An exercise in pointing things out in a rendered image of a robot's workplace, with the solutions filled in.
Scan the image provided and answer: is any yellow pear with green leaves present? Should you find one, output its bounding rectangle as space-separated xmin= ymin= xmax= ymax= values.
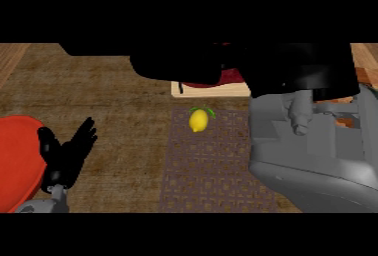
xmin=187 ymin=105 xmax=217 ymax=134

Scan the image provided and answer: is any orange-brown wooden shelf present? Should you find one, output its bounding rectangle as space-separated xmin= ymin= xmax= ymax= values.
xmin=333 ymin=66 xmax=378 ymax=130

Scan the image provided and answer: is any brown lattice placemat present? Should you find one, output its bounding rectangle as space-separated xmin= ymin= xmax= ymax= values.
xmin=158 ymin=106 xmax=280 ymax=214

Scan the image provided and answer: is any red round plate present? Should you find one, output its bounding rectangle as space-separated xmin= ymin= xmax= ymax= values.
xmin=0 ymin=114 xmax=50 ymax=214

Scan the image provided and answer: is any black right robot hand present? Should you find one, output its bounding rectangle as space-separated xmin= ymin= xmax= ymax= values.
xmin=57 ymin=42 xmax=361 ymax=102

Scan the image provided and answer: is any dark red round object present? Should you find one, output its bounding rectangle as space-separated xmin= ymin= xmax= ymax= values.
xmin=181 ymin=68 xmax=246 ymax=89

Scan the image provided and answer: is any pale wooden cutting board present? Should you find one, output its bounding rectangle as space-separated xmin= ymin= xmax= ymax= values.
xmin=169 ymin=80 xmax=252 ymax=99

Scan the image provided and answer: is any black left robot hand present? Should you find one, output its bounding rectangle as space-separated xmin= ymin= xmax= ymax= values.
xmin=37 ymin=116 xmax=99 ymax=195

